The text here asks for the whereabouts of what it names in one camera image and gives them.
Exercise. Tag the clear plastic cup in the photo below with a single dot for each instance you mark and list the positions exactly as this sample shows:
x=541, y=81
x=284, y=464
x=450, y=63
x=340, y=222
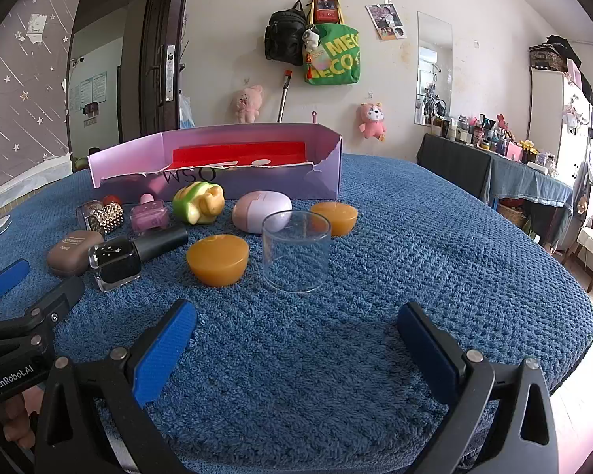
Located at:
x=296, y=256

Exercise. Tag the studded gold cylinder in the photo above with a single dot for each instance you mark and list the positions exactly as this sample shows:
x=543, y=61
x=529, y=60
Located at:
x=106, y=219

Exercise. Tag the orange half-sphere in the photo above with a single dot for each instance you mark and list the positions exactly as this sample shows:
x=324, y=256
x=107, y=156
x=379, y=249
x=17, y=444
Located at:
x=217, y=261
x=338, y=217

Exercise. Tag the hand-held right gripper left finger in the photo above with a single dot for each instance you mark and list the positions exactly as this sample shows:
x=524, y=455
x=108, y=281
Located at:
x=163, y=350

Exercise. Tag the black bag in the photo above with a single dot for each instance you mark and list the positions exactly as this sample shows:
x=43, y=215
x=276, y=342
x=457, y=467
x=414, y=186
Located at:
x=566, y=47

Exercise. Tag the hallway notice board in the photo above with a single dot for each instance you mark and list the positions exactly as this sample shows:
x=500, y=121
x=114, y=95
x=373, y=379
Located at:
x=93, y=90

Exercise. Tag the green tote bag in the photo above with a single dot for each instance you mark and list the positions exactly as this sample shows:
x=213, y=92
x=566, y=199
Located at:
x=338, y=59

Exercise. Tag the brown earbud case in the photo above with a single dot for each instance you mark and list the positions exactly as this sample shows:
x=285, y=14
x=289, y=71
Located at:
x=66, y=254

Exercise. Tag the person's left hand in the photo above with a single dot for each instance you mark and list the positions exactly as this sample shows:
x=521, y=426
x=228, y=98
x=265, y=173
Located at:
x=12, y=417

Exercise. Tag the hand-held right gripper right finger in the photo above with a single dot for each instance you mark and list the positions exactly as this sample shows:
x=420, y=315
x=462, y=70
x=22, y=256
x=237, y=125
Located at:
x=425, y=350

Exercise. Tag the glass perfume bottle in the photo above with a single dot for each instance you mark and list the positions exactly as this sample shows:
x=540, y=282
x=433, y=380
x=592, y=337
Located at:
x=86, y=210

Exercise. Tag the black backpack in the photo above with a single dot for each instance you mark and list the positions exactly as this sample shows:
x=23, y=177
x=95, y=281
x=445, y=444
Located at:
x=284, y=34

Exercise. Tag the row of cosmetic bottles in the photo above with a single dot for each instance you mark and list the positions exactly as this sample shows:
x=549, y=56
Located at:
x=489, y=136

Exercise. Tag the pink nail polish bottle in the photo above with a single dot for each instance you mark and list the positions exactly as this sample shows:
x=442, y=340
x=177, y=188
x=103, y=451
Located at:
x=148, y=217

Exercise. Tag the dark brown door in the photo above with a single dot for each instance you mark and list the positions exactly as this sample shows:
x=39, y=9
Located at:
x=160, y=19

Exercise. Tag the purple cardboard box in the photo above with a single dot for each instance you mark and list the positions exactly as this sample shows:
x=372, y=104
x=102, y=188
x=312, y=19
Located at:
x=276, y=182

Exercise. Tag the dresser with blue cloth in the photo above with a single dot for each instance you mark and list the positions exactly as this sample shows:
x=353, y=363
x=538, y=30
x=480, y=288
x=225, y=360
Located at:
x=474, y=168

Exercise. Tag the white wardrobe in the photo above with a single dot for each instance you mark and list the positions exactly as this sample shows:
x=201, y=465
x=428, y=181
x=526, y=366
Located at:
x=548, y=118

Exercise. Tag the red pouch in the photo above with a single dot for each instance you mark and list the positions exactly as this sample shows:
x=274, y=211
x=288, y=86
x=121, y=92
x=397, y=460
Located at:
x=326, y=10

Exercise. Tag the light pink plush toy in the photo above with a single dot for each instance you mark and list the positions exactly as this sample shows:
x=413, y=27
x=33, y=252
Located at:
x=248, y=103

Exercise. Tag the wicker basket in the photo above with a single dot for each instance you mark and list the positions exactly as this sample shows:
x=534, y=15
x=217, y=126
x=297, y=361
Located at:
x=511, y=215

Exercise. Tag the wall mirror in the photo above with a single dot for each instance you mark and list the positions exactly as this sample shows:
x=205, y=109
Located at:
x=432, y=69

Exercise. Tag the black nail polish bottle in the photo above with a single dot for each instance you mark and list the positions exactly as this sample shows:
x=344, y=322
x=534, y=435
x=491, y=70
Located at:
x=113, y=261

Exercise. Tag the photo collage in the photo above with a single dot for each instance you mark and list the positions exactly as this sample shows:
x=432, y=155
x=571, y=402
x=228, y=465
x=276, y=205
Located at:
x=385, y=17

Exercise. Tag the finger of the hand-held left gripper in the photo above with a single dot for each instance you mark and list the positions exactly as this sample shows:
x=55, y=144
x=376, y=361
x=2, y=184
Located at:
x=62, y=296
x=7, y=279

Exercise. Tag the dark pink plush toy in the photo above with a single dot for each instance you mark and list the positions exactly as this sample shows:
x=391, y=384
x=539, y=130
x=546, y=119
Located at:
x=372, y=121

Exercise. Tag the lilac egg-shaped case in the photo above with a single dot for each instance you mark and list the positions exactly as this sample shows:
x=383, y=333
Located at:
x=252, y=210

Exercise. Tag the brown patterned bag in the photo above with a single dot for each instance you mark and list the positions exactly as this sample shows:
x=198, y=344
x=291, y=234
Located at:
x=543, y=58

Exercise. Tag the blue plastic bag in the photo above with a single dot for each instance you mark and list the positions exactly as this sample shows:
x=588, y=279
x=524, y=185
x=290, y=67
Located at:
x=187, y=113

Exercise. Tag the green frog toy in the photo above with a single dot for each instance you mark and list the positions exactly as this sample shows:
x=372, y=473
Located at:
x=192, y=202

